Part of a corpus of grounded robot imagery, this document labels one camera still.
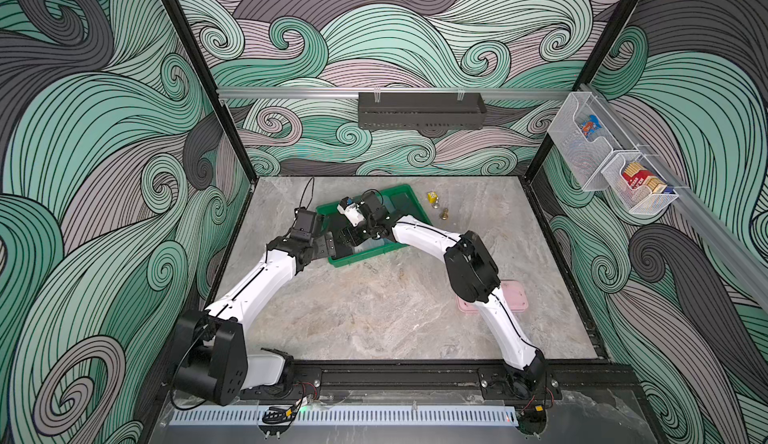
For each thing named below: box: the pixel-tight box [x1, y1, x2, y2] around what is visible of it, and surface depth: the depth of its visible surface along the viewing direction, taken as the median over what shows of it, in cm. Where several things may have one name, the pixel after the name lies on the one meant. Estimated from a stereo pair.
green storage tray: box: [316, 184, 433, 267], surface depth 89 cm
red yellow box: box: [622, 162, 667, 194], surface depth 67 cm
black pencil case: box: [330, 215, 368, 258], surface depth 88 cm
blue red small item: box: [580, 114, 603, 138], surface depth 85 cm
